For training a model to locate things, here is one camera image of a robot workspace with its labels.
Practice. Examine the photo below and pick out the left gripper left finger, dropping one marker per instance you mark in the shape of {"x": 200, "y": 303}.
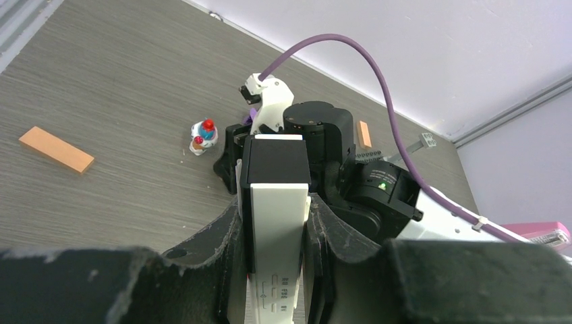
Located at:
{"x": 201, "y": 280}

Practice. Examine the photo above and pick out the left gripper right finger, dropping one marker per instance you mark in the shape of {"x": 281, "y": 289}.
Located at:
{"x": 350, "y": 279}

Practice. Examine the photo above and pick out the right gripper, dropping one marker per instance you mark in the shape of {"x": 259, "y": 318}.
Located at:
{"x": 234, "y": 137}

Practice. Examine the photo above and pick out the white remote battery cover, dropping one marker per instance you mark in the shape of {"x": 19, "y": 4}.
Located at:
{"x": 273, "y": 181}

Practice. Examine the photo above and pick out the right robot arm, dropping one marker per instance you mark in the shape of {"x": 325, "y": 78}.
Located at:
{"x": 376, "y": 197}

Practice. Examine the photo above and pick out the small clown figurine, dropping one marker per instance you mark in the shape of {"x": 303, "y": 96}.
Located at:
{"x": 204, "y": 135}

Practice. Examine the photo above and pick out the purple spool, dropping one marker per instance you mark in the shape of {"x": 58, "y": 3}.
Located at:
{"x": 249, "y": 118}

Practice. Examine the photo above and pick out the grey lego baseplate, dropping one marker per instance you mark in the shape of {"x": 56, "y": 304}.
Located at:
{"x": 369, "y": 156}

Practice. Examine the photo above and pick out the small wooden block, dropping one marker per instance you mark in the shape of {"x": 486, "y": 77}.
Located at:
{"x": 364, "y": 135}

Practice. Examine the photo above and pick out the long wooden block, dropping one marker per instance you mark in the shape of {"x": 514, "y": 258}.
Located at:
{"x": 54, "y": 148}

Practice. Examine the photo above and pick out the pink metronome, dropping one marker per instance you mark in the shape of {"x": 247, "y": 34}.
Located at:
{"x": 550, "y": 233}

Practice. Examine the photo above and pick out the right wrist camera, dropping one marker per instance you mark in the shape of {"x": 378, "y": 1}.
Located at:
{"x": 273, "y": 96}

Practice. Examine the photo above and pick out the grey lego post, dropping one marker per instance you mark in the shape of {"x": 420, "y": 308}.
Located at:
{"x": 426, "y": 141}

